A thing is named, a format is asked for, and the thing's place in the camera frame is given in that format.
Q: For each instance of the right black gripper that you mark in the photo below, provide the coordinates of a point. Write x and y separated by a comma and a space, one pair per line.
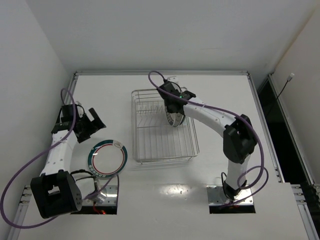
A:
172, 107

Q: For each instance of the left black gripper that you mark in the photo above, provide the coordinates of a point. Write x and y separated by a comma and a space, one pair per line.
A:
88, 125

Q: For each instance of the white grey rimmed plate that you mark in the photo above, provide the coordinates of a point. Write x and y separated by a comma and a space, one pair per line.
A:
178, 119

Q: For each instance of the green red rimmed plate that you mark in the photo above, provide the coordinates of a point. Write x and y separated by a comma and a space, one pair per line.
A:
171, 118
107, 158

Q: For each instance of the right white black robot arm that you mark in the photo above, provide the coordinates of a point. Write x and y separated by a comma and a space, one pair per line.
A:
238, 141

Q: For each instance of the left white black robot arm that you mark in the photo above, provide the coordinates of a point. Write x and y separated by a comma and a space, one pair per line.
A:
58, 190

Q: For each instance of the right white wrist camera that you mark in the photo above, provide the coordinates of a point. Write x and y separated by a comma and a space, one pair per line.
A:
173, 79

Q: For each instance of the metal wire dish rack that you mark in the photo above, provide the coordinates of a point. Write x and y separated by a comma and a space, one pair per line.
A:
154, 141

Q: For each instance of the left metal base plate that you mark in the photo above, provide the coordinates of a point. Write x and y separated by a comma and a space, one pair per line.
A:
106, 198

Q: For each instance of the metal base plate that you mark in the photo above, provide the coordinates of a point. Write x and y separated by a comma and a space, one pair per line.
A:
216, 196
106, 198

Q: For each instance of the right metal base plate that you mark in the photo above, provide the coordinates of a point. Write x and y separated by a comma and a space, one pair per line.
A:
216, 196

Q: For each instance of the black cable white connector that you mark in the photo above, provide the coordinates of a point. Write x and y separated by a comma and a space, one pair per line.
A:
289, 78

